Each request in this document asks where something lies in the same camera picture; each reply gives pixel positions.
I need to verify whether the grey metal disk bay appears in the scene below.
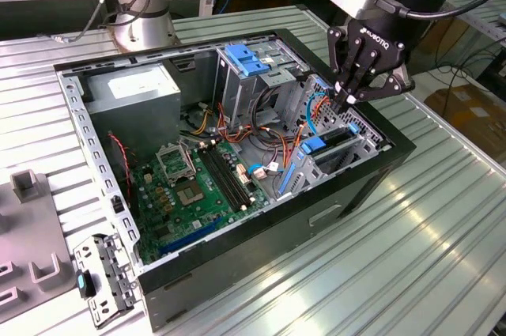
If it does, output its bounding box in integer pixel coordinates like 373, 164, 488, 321
272, 124, 392, 199

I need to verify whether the blue expansion slot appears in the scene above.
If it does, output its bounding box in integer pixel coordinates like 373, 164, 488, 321
160, 216, 223, 255

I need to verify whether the red orange power wire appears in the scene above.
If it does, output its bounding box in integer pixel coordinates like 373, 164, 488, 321
282, 94, 345, 171

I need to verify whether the black open PC case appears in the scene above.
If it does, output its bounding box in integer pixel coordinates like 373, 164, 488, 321
52, 27, 418, 333

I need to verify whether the hard disk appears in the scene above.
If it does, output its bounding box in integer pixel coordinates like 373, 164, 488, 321
276, 124, 361, 197

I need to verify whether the green motherboard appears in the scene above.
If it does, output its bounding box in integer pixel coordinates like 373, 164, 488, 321
128, 140, 276, 266

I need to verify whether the black tab with blue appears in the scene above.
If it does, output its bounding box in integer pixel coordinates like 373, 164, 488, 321
74, 267, 97, 300

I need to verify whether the square brown base plate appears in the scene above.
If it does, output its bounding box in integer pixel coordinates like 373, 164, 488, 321
105, 21, 181, 53

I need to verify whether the cable with metal plug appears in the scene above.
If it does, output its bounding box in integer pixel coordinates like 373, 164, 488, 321
37, 0, 119, 44

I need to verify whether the blue plastic drive bracket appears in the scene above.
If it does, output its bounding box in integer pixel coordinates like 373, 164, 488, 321
224, 44, 270, 78

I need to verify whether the grey metal drive cage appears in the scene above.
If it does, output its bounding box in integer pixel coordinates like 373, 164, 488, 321
213, 40, 312, 134

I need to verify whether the black RAM slot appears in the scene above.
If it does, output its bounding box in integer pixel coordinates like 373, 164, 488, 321
202, 145, 248, 210
197, 146, 244, 213
206, 142, 252, 206
211, 140, 257, 202

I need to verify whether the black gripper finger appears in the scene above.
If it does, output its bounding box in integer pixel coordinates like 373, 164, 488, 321
346, 49, 416, 107
326, 26, 365, 115

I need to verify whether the grey metal card latch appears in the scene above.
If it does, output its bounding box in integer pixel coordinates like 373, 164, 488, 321
72, 232, 138, 330

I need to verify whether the white plug with wires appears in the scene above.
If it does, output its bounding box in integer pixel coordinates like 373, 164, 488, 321
251, 160, 286, 181

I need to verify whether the yellow black wire bundle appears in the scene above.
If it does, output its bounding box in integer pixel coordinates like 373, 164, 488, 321
179, 104, 222, 140

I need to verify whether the red black fan wire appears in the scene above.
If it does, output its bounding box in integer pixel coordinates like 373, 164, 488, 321
107, 132, 134, 189

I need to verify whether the grey parts rack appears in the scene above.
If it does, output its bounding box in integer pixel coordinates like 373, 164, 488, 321
0, 169, 76, 325

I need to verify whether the metal socket cover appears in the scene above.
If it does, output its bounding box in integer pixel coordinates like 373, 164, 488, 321
155, 141, 198, 187

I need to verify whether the thick black wire bundle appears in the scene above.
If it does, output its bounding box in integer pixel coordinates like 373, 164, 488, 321
252, 86, 288, 155

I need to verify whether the metal slat side table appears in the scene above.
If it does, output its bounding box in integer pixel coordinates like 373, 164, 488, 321
444, 0, 506, 44

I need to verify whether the CPU socket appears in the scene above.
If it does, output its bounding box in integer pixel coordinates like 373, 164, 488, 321
175, 178, 207, 207

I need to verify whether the flat blue data wire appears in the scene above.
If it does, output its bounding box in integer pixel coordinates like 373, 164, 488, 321
304, 91, 332, 138

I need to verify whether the brown cardboard box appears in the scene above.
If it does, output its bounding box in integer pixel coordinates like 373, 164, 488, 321
425, 83, 506, 155

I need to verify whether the grey power supply unit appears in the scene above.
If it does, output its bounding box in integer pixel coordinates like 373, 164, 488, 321
81, 62, 183, 155

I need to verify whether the red orange wire bundle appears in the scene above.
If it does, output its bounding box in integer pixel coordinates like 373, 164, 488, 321
216, 101, 292, 163

